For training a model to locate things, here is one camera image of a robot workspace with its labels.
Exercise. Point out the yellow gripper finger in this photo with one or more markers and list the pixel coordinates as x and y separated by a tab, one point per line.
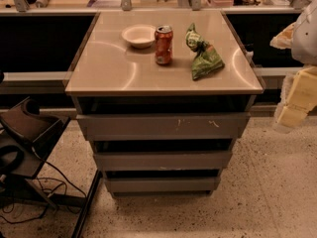
283	40
297	98

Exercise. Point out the grey top drawer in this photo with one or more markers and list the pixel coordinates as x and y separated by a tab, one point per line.
163	126

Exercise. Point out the grey drawer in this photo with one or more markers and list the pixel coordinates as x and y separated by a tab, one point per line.
163	185
163	126
162	161

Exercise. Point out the dark robot base tray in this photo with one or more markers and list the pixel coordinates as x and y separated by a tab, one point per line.
35	133

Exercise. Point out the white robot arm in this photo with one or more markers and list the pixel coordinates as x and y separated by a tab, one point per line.
304	40

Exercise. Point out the grey middle drawer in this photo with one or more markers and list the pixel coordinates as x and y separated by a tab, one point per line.
162	161

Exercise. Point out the grey drawer cabinet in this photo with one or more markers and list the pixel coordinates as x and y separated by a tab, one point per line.
112	78

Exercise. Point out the grey bottom drawer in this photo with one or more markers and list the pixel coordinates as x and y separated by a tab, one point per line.
163	185

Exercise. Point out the green chip bag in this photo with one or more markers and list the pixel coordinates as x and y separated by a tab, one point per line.
206	60

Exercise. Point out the orange soda can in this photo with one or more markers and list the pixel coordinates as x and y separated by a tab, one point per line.
163	37

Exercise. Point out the white paper bowl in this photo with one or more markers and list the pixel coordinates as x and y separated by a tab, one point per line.
139	36

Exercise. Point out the black frame bar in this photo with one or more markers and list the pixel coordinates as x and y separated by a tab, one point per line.
86	206

